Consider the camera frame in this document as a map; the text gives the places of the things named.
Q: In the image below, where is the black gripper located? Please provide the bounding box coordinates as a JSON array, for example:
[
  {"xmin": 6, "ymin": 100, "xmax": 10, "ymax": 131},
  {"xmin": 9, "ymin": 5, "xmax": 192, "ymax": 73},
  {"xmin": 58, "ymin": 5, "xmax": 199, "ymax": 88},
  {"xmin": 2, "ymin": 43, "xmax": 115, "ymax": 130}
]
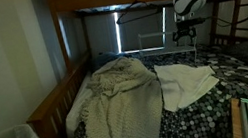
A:
[{"xmin": 170, "ymin": 16, "xmax": 201, "ymax": 50}]

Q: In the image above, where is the white pillow case cover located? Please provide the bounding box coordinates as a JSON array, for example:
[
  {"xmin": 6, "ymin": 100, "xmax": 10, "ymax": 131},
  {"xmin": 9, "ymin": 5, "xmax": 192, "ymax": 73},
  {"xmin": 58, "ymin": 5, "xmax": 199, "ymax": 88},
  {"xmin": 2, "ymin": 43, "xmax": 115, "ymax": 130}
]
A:
[{"xmin": 153, "ymin": 55, "xmax": 225, "ymax": 115}]

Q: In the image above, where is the blue pillow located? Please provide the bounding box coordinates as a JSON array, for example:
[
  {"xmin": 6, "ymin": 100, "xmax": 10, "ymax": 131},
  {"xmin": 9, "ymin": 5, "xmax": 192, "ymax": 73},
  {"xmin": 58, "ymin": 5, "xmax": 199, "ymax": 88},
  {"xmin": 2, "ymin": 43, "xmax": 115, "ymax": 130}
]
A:
[{"xmin": 88, "ymin": 50, "xmax": 122, "ymax": 73}]

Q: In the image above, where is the grey window blind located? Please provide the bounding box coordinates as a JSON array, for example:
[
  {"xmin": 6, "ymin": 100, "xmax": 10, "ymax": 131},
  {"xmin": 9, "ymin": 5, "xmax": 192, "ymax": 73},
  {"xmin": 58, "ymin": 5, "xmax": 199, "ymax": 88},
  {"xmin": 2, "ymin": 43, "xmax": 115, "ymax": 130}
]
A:
[{"xmin": 82, "ymin": 0, "xmax": 217, "ymax": 62}]

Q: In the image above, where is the black clothes hanger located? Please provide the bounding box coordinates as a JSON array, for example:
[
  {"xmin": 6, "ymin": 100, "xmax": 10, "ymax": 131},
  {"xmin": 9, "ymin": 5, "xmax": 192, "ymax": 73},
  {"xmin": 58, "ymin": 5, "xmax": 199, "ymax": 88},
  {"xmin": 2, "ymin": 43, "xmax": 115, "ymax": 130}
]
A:
[{"xmin": 112, "ymin": 0, "xmax": 166, "ymax": 27}]

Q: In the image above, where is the black pebble-pattern bedspread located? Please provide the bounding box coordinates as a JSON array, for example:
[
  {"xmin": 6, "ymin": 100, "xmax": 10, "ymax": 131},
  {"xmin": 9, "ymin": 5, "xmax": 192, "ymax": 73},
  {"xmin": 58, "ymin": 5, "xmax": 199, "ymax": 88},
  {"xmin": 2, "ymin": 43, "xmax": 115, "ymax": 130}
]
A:
[{"xmin": 60, "ymin": 35, "xmax": 248, "ymax": 138}]

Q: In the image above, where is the wooden board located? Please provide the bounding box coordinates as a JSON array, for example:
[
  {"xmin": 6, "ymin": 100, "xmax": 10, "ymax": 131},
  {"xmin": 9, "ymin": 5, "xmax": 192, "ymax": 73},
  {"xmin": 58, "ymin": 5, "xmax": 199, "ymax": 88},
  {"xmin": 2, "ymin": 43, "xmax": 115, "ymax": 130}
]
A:
[{"xmin": 226, "ymin": 96, "xmax": 247, "ymax": 138}]

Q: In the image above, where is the cream knitted blanket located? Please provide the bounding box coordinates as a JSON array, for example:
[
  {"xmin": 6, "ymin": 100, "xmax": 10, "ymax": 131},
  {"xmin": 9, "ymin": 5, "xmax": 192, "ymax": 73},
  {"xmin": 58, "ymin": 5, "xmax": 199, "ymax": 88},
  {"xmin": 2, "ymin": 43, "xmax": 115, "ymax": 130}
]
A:
[{"xmin": 71, "ymin": 51, "xmax": 171, "ymax": 138}]

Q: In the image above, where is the white bed sheet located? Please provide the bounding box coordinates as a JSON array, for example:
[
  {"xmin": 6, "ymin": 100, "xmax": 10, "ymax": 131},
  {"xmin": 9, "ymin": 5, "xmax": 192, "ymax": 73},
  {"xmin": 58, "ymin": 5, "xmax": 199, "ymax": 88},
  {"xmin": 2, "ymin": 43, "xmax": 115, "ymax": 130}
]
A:
[{"xmin": 57, "ymin": 71, "xmax": 105, "ymax": 138}]

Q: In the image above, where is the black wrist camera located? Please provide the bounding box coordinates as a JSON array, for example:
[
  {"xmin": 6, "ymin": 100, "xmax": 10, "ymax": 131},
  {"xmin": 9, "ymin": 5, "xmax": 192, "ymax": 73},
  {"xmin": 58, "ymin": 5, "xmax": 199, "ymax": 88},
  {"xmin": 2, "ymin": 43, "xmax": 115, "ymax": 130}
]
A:
[{"xmin": 189, "ymin": 16, "xmax": 208, "ymax": 27}]

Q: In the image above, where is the white wire rack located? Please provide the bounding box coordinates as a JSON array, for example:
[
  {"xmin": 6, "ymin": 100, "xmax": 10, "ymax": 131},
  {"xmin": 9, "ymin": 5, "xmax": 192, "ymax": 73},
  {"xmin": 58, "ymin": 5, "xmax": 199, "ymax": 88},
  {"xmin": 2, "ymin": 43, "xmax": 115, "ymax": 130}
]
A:
[{"xmin": 135, "ymin": 23, "xmax": 204, "ymax": 73}]

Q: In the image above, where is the wooden bunk bed frame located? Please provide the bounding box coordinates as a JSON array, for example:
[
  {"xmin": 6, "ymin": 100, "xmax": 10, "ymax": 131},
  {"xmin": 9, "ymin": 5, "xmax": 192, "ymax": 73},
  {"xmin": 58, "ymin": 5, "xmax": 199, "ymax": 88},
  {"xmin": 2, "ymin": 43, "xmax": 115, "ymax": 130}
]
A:
[{"xmin": 5, "ymin": 0, "xmax": 248, "ymax": 138}]

